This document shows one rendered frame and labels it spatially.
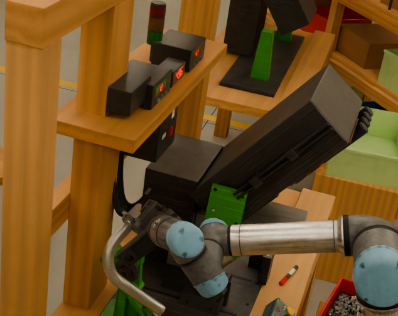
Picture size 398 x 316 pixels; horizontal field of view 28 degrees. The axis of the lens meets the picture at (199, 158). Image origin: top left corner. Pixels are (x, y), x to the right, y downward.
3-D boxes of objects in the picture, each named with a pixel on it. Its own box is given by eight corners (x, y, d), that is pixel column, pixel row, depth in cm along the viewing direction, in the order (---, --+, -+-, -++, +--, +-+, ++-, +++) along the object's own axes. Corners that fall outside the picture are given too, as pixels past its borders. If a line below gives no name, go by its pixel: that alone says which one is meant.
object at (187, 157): (211, 227, 291) (225, 145, 275) (185, 270, 265) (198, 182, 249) (164, 214, 295) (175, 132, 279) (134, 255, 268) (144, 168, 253)
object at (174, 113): (175, 142, 248) (181, 98, 241) (156, 163, 233) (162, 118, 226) (138, 132, 250) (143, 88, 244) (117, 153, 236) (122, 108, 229)
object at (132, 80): (149, 98, 223) (152, 75, 219) (129, 117, 210) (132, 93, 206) (126, 92, 224) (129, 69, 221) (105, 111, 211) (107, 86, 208)
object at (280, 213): (306, 218, 266) (308, 210, 265) (297, 242, 252) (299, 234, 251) (198, 189, 274) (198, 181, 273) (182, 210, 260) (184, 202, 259)
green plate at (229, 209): (238, 249, 253) (252, 187, 248) (233, 256, 245) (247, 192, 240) (204, 239, 255) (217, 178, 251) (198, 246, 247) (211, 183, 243)
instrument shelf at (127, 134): (226, 54, 282) (227, 43, 280) (132, 154, 204) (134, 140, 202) (161, 39, 287) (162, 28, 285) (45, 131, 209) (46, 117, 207)
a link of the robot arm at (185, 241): (188, 269, 171) (166, 239, 168) (168, 259, 181) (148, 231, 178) (214, 246, 173) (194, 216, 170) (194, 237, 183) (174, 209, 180)
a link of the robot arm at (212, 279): (234, 264, 185) (209, 229, 182) (228, 293, 175) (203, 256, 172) (206, 277, 188) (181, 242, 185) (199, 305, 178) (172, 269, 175)
